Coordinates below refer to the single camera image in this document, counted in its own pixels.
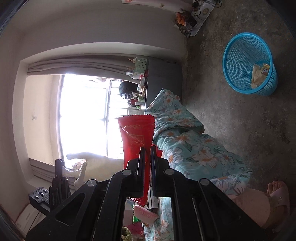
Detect red snack bag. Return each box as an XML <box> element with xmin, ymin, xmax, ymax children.
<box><xmin>117</xmin><ymin>114</ymin><xmax>155</xmax><ymax>206</ymax></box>

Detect beige paper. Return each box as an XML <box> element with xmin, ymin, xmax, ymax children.
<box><xmin>250</xmin><ymin>64</ymin><xmax>266</xmax><ymax>89</ymax></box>

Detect pink knitted cloth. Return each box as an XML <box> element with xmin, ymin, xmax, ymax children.
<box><xmin>133</xmin><ymin>205</ymin><xmax>159</xmax><ymax>225</ymax></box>

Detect blue plastic trash basket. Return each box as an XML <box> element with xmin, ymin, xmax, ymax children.
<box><xmin>222</xmin><ymin>32</ymin><xmax>278</xmax><ymax>96</ymax></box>

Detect floral light blue quilt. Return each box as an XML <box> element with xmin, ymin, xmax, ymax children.
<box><xmin>143</xmin><ymin>88</ymin><xmax>253</xmax><ymax>241</ymax></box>

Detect red thermos bottle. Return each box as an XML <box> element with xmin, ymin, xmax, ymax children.
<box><xmin>128</xmin><ymin>99</ymin><xmax>137</xmax><ymax>107</ymax></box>

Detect black clothes pile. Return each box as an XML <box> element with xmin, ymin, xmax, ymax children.
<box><xmin>119</xmin><ymin>81</ymin><xmax>139</xmax><ymax>100</ymax></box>

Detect grey low cabinet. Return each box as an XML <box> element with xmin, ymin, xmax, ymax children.
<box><xmin>145</xmin><ymin>58</ymin><xmax>183</xmax><ymax>107</ymax></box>

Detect green plastic basket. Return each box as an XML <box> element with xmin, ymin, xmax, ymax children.
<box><xmin>133</xmin><ymin>57</ymin><xmax>148</xmax><ymax>74</ymax></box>

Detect right grey curtain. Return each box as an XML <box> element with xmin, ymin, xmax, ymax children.
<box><xmin>27</xmin><ymin>55</ymin><xmax>135</xmax><ymax>80</ymax></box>

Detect person's foot pink slipper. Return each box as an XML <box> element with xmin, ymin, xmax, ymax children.
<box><xmin>267</xmin><ymin>181</ymin><xmax>290</xmax><ymax>232</ymax></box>

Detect rolled floral wallpaper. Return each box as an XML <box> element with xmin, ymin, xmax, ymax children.
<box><xmin>121</xmin><ymin>0</ymin><xmax>192</xmax><ymax>13</ymax></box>

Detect white power strip cables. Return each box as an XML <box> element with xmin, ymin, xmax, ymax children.
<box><xmin>176</xmin><ymin>0</ymin><xmax>223</xmax><ymax>38</ymax></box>

